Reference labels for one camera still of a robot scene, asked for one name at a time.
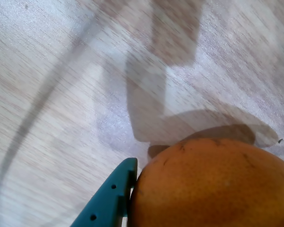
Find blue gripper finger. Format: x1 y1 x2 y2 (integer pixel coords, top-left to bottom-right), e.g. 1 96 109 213
70 157 138 227

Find small yellowish orange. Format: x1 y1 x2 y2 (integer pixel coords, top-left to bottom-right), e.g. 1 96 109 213
129 138 284 227

